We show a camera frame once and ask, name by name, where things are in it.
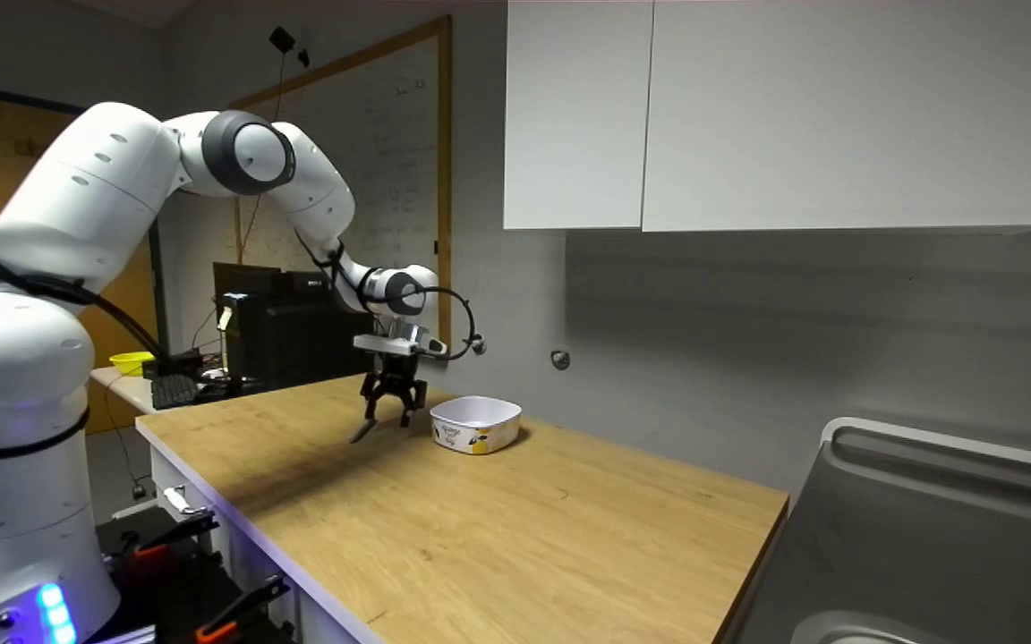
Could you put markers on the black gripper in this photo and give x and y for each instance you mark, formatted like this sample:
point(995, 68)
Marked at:
point(392, 376)

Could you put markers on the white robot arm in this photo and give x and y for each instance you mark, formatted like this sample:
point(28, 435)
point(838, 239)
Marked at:
point(64, 234)

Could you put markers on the white yellow lunchbox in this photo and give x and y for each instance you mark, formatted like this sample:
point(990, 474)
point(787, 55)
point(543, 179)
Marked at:
point(472, 423)

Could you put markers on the black box appliance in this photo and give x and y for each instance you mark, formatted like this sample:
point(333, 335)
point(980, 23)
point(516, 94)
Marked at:
point(285, 328)

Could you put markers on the yellow container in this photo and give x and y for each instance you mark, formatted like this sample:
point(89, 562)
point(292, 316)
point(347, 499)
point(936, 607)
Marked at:
point(130, 363)

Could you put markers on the black orange clamp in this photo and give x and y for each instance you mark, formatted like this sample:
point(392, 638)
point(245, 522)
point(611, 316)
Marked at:
point(151, 552)
point(242, 613)

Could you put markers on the wood framed whiteboard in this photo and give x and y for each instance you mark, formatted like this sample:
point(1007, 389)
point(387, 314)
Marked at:
point(385, 121)

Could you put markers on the stainless steel sink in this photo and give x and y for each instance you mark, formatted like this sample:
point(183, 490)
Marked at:
point(898, 537)

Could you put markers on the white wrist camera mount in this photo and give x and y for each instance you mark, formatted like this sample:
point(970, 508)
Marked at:
point(397, 345)

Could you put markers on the round metal wall fitting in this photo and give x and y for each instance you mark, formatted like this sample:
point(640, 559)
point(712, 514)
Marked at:
point(558, 360)

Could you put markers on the white wall cabinet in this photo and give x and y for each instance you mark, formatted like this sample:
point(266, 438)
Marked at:
point(733, 116)

